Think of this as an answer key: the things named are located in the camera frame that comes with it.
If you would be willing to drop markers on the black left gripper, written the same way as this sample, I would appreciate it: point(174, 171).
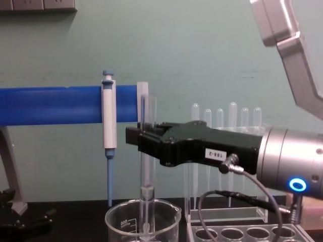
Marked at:
point(6, 209)

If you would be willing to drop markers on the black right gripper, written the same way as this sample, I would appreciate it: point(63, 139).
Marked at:
point(191, 143)

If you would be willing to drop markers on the clear glass tube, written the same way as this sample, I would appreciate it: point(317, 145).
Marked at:
point(147, 176)

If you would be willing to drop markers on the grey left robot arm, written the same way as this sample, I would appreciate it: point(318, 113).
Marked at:
point(11, 161)

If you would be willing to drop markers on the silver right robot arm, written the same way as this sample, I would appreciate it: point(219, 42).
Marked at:
point(285, 156)

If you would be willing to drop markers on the white and blue pipette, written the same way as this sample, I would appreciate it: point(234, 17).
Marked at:
point(109, 121)

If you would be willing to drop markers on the clear acrylic clip holder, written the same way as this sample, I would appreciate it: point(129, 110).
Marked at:
point(142, 88)

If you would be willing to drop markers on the glass beaker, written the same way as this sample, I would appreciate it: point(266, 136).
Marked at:
point(121, 219)

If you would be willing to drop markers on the blue stand bar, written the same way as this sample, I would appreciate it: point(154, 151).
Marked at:
point(50, 106)

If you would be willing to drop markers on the clear acrylic dropper rack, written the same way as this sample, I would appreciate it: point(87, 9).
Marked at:
point(227, 213)

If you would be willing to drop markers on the clear test tube rack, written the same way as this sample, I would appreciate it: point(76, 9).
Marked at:
point(242, 233)

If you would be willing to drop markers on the grey wall socket panel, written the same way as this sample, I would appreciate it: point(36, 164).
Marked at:
point(38, 5)

